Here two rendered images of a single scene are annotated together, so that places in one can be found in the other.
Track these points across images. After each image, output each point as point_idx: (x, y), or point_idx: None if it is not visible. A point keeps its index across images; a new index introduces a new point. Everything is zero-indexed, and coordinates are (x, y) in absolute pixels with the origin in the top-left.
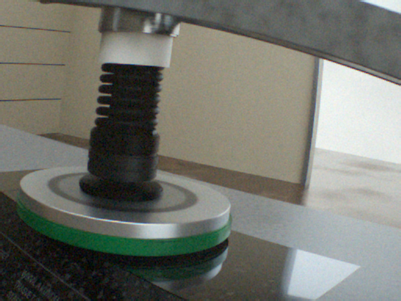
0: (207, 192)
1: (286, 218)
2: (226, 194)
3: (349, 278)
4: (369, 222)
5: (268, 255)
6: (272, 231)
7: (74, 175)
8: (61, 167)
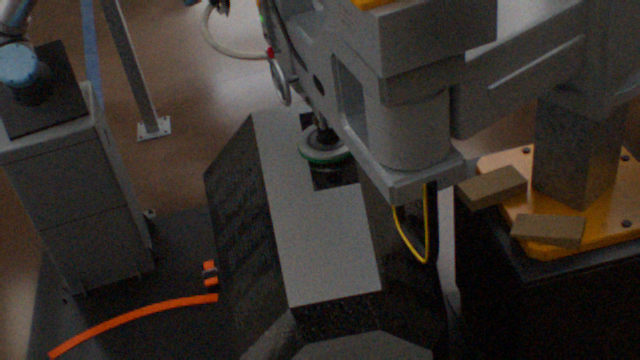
0: (303, 135)
1: (277, 140)
2: (270, 160)
3: (308, 111)
4: (255, 130)
5: (311, 124)
6: (293, 134)
7: (333, 148)
8: (333, 155)
